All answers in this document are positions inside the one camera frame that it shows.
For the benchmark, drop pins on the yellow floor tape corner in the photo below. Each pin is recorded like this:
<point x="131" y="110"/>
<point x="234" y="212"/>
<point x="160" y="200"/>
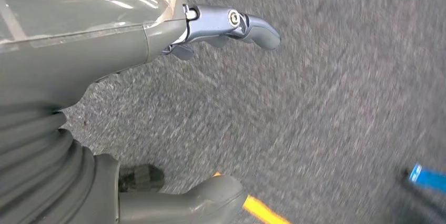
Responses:
<point x="261" y="210"/>

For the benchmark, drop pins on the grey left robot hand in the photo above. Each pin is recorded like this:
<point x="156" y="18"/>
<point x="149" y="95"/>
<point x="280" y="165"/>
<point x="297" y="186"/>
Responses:
<point x="76" y="31"/>

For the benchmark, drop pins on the blue metal shelf rack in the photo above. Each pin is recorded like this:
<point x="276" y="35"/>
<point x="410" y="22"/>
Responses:
<point x="430" y="179"/>

